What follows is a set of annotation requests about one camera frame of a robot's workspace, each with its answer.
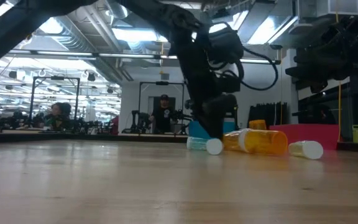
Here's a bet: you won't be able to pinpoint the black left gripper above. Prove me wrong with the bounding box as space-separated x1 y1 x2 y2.
180 30 238 139

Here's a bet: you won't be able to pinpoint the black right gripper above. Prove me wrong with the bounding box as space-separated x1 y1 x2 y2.
286 18 358 80

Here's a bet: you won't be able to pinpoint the clear pill bottle white cap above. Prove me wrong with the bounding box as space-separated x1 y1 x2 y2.
186 136 224 156

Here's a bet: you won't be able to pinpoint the large orange pill bottle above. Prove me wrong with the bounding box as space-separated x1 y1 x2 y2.
239 128 289 156

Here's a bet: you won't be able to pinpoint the cream pill bottle white cap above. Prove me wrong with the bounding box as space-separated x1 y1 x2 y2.
288 140 324 161

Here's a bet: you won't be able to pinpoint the blue plastic bin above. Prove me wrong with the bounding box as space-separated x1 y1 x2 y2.
187 120 237 140

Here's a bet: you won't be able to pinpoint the red plastic bin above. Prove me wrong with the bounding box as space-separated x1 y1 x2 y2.
269 123 341 151

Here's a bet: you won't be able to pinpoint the black curtain panels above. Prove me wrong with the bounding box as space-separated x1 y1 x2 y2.
246 101 289 130

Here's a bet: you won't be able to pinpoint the standing person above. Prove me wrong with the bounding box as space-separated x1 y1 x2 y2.
149 94 180 134

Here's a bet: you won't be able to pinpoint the long ceiling tube light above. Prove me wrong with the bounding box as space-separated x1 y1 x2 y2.
6 49 282 65

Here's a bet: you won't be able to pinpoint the seated person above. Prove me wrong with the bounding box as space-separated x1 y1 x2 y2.
45 101 73 131

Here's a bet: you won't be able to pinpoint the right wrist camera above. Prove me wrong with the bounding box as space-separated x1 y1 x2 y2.
308 80 329 94

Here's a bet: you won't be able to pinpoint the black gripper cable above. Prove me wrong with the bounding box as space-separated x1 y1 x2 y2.
211 21 279 92

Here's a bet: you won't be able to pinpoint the black metal rig frame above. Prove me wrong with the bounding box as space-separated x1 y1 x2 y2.
30 76 81 128
137 81 185 134

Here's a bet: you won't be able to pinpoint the silver ventilation duct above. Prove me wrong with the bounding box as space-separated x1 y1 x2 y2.
106 0 131 19

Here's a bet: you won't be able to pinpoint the black aluminium table frame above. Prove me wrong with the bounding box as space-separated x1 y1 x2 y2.
0 132 358 154

